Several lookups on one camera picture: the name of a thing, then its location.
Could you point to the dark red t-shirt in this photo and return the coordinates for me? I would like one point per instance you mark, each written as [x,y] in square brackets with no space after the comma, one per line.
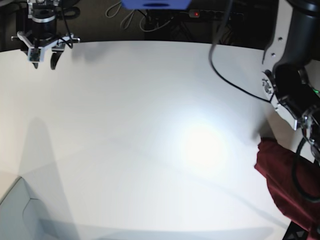
[275,163]

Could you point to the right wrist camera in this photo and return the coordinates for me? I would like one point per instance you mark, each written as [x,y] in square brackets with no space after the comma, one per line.
[35,55]

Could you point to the white bin corner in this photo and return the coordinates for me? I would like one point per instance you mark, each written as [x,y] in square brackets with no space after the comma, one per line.
[19,219]

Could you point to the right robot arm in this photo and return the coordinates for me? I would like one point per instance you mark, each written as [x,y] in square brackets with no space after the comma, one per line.
[42,25]

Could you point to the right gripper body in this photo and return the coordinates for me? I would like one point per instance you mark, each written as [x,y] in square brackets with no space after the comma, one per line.
[50,43]

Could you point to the blue box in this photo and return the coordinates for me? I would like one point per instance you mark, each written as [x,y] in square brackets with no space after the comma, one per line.
[156,4]

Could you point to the black box on floor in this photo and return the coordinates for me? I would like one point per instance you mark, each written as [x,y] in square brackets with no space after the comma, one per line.
[23,19]

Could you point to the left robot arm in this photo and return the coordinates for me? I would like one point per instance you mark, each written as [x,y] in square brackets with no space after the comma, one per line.
[285,78]

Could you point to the black power strip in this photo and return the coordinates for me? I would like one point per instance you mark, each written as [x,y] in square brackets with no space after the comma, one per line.
[214,15]

